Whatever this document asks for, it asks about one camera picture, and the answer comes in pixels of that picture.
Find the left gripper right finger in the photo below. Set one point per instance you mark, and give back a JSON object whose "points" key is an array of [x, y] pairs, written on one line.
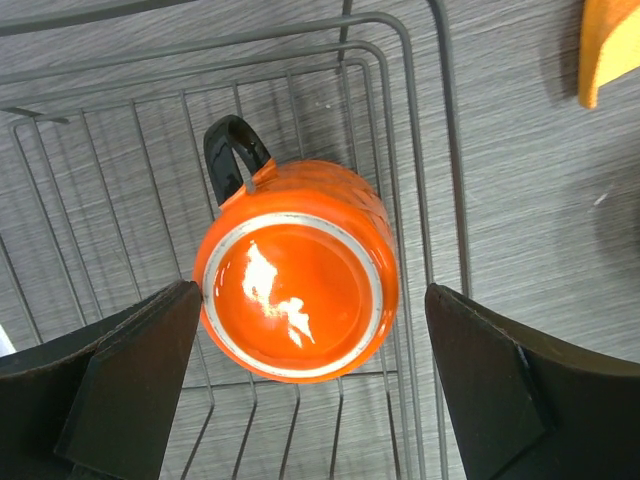
{"points": [[527, 405]]}

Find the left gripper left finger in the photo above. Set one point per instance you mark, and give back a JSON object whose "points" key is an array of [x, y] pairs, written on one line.
{"points": [[99, 402]]}

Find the orange cup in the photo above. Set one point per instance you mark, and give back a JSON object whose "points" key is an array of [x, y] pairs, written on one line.
{"points": [[298, 272]]}

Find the orange pillowcase cloth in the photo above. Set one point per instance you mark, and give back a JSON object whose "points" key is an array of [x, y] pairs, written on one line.
{"points": [[609, 45]]}

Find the black wire dish rack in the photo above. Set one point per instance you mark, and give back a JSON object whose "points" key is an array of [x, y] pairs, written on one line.
{"points": [[105, 199]]}

